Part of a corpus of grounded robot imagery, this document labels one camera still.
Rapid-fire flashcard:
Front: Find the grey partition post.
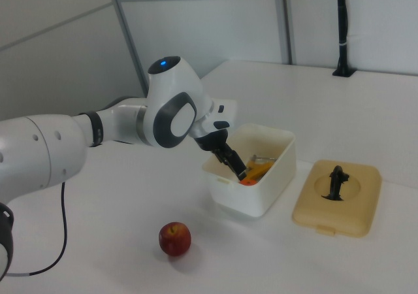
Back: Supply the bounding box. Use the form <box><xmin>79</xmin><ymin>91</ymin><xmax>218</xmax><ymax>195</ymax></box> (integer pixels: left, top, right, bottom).
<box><xmin>107</xmin><ymin>0</ymin><xmax>148</xmax><ymax>97</ymax></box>
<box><xmin>280</xmin><ymin>0</ymin><xmax>293</xmax><ymax>65</ymax></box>

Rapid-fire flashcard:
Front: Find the yellow toy piece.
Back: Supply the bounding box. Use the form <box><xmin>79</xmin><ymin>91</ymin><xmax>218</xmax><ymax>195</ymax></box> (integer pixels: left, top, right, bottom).
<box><xmin>244</xmin><ymin>156</ymin><xmax>275</xmax><ymax>181</ymax></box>

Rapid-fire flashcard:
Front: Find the black pole with base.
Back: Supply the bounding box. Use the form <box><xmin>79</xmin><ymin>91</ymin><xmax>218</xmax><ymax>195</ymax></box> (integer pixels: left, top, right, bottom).
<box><xmin>332</xmin><ymin>0</ymin><xmax>357</xmax><ymax>78</ymax></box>

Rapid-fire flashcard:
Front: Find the red toy apple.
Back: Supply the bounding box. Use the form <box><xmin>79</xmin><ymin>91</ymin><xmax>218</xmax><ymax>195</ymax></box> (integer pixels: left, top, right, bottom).
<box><xmin>158</xmin><ymin>221</ymin><xmax>192</xmax><ymax>257</ymax></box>

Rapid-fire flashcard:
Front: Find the tan plastic container lid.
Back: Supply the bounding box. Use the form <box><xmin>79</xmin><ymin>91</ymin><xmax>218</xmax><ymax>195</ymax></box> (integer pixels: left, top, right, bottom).
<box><xmin>291</xmin><ymin>159</ymin><xmax>383</xmax><ymax>239</ymax></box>

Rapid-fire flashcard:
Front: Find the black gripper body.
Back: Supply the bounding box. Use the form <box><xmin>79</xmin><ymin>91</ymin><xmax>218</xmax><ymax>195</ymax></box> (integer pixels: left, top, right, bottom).
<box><xmin>194</xmin><ymin>129</ymin><xmax>230</xmax><ymax>153</ymax></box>

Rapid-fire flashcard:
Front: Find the black fish-shaped lid handle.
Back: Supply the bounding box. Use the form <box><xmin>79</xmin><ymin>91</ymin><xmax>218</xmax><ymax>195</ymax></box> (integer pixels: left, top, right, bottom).
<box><xmin>321</xmin><ymin>165</ymin><xmax>351</xmax><ymax>202</ymax></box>

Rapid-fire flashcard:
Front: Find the white plastic container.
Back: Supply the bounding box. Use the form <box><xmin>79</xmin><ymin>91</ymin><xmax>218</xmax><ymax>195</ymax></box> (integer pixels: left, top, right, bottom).
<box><xmin>201</xmin><ymin>122</ymin><xmax>297</xmax><ymax>219</ymax></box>

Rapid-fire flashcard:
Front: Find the black strap on arm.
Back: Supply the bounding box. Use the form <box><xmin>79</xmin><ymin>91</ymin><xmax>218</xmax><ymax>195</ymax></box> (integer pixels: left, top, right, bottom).
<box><xmin>78</xmin><ymin>110</ymin><xmax>106</xmax><ymax>148</ymax></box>

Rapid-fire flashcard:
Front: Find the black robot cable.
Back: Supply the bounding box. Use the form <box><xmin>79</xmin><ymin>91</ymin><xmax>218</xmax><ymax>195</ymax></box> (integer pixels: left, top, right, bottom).
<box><xmin>4</xmin><ymin>180</ymin><xmax>68</xmax><ymax>277</ymax></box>

